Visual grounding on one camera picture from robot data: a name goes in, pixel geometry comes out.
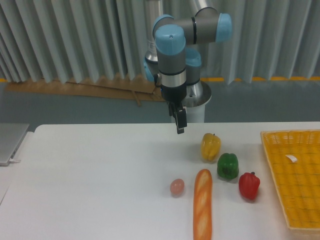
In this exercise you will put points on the pink egg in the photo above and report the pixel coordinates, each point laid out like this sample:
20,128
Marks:
177,187

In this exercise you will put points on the red bell pepper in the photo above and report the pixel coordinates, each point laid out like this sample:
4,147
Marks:
249,185

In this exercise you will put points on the white cable connector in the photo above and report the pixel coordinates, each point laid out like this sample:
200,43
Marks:
12,161

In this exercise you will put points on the orange baguette bread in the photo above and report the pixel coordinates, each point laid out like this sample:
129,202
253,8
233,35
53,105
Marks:
202,206

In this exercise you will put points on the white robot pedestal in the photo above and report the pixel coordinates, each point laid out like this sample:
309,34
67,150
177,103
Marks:
198,95

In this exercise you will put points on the brown cardboard sheet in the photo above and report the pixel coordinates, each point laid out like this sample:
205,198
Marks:
76,89

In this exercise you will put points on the white paper label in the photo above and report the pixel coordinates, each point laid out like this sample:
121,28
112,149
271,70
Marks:
292,158

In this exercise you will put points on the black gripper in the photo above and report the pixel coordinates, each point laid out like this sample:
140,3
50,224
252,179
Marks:
176,95

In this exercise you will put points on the yellow woven basket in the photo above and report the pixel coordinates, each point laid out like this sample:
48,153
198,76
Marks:
297,183

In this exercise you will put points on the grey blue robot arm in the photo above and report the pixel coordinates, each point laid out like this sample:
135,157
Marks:
171,62

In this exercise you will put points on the silver laptop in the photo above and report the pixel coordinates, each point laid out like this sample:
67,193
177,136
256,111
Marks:
11,136

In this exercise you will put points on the green bell pepper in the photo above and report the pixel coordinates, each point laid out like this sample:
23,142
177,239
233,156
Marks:
228,166

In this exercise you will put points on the yellow bell pepper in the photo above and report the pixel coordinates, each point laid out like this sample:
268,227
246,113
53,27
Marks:
210,146

